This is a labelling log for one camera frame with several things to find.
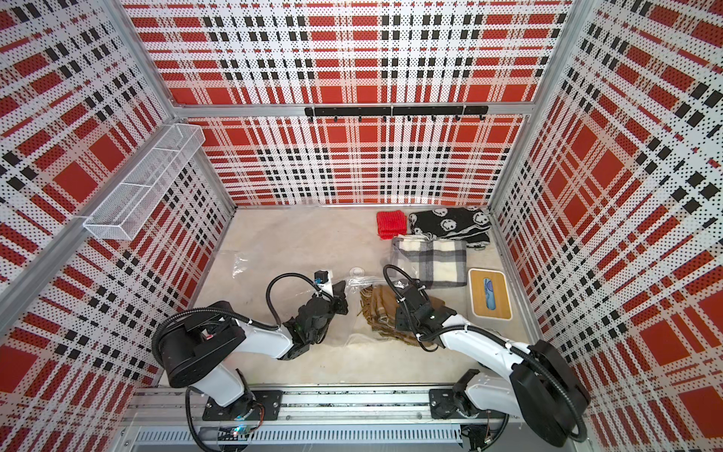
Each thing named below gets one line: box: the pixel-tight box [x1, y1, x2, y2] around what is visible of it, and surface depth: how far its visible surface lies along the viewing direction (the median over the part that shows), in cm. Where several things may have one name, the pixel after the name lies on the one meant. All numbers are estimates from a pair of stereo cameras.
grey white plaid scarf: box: [394, 235, 468, 290], surface depth 98 cm
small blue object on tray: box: [483, 276, 497, 311], surface depth 92 cm
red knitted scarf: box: [376, 209, 408, 241], surface depth 113 cm
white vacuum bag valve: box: [348, 266, 366, 279], surface depth 101 cm
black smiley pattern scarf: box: [408, 205, 493, 248], surface depth 109 cm
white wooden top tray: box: [467, 268, 514, 321], surface depth 90 cm
